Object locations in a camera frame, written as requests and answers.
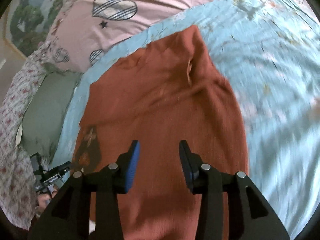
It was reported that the light blue floral quilt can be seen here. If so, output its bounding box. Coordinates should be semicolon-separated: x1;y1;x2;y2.
52;0;319;239

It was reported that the green pillow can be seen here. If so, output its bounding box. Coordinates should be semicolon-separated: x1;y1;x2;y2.
21;63;82;164

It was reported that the gold framed landscape painting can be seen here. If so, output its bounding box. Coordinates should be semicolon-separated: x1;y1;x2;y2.
5;0;63;57

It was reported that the person's left hand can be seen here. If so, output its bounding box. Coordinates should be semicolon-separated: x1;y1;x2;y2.
35;184;59;219

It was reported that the white red floral bedsheet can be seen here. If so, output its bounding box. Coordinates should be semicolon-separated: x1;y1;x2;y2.
1;41;56;230

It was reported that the rust orange knit garment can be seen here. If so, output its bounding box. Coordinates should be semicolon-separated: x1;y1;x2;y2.
73;25;249;239

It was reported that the pink heart pattern duvet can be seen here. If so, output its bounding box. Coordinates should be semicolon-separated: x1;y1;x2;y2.
44;0;306;73

